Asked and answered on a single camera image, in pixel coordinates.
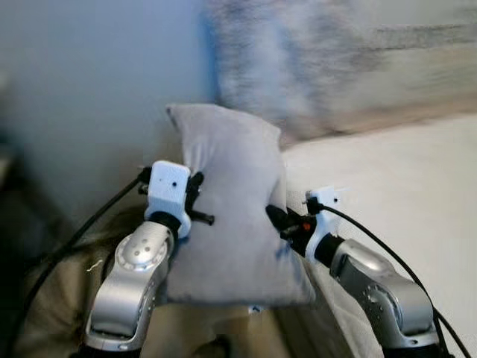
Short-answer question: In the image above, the grey pillow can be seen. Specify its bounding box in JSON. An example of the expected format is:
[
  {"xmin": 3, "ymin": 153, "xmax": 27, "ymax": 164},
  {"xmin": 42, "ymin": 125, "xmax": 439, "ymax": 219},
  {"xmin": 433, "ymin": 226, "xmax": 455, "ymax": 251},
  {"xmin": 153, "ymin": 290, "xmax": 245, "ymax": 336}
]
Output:
[{"xmin": 160, "ymin": 103, "xmax": 318, "ymax": 307}]

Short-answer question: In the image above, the white mattress with grey sides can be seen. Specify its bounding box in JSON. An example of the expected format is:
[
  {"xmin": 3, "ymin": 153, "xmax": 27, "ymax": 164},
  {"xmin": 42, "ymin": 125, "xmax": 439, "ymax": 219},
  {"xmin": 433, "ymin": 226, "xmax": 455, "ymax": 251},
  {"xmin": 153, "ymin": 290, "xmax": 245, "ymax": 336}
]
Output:
[{"xmin": 277, "ymin": 112, "xmax": 477, "ymax": 358}]

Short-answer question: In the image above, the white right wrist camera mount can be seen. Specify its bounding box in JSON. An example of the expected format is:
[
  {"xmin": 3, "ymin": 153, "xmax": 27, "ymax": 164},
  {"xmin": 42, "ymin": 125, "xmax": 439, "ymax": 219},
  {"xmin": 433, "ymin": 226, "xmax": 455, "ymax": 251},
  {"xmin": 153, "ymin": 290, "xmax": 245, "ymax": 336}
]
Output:
[{"xmin": 304, "ymin": 188, "xmax": 343, "ymax": 262}]

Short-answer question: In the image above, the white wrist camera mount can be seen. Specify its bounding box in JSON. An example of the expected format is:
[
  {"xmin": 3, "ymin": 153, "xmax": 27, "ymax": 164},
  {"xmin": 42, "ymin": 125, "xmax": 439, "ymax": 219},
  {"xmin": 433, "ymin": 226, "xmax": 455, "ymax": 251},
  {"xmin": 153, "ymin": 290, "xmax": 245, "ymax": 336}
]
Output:
[
  {"xmin": 145, "ymin": 160, "xmax": 194, "ymax": 239},
  {"xmin": 304, "ymin": 188, "xmax": 343, "ymax": 262}
]

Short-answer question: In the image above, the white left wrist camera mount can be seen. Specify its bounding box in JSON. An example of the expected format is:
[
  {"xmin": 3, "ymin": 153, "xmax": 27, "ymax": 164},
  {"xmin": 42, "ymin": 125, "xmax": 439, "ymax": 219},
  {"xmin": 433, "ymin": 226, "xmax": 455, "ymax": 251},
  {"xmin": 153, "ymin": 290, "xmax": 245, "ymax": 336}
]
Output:
[{"xmin": 145, "ymin": 160, "xmax": 194, "ymax": 239}]

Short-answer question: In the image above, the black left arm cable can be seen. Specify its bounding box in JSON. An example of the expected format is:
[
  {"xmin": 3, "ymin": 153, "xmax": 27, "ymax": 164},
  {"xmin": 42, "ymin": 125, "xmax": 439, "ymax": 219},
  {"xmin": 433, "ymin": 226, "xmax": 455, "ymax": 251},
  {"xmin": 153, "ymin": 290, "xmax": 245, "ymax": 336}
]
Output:
[{"xmin": 15, "ymin": 170, "xmax": 150, "ymax": 333}]

